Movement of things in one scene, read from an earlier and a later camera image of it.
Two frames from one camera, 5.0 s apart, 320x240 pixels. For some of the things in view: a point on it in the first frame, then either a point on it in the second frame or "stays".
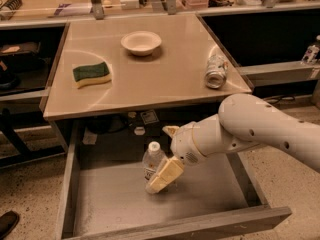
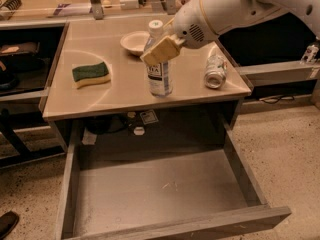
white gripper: x=183 y=144 to x=188 y=25
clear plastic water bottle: x=152 y=161 to x=160 y=74
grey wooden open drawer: x=108 y=200 stays
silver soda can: x=216 y=73 stays
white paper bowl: x=141 y=43 stays
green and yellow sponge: x=89 y=75 stays
